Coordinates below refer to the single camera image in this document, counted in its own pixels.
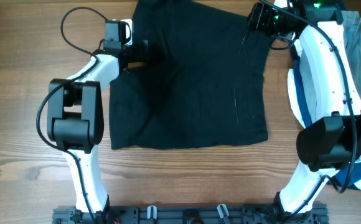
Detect black shorts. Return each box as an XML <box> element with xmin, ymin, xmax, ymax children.
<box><xmin>109</xmin><ymin>1</ymin><xmax>272</xmax><ymax>149</ymax></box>

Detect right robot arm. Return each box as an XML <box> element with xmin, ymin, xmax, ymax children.
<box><xmin>247</xmin><ymin>1</ymin><xmax>361</xmax><ymax>222</ymax></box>

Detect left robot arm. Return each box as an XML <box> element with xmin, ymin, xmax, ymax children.
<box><xmin>43</xmin><ymin>19</ymin><xmax>148</xmax><ymax>223</ymax></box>

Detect blue garment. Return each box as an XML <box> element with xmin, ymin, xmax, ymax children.
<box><xmin>292</xmin><ymin>0</ymin><xmax>361</xmax><ymax>189</ymax></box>

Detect left black camera cable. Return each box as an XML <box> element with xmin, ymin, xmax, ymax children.
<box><xmin>35</xmin><ymin>6</ymin><xmax>110</xmax><ymax>224</ymax></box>

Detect left grey rail clip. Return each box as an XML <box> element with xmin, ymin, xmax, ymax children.
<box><xmin>146</xmin><ymin>205</ymin><xmax>157</xmax><ymax>220</ymax></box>

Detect grey rail clip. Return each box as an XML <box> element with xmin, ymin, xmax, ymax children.
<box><xmin>146</xmin><ymin>205</ymin><xmax>157</xmax><ymax>220</ymax></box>
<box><xmin>217</xmin><ymin>203</ymin><xmax>230</xmax><ymax>224</ymax></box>

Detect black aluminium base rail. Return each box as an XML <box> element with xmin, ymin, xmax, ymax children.
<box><xmin>52</xmin><ymin>204</ymin><xmax>329</xmax><ymax>224</ymax></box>

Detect right grey rail clip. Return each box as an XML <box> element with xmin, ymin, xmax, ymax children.
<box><xmin>217</xmin><ymin>203</ymin><xmax>230</xmax><ymax>224</ymax></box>

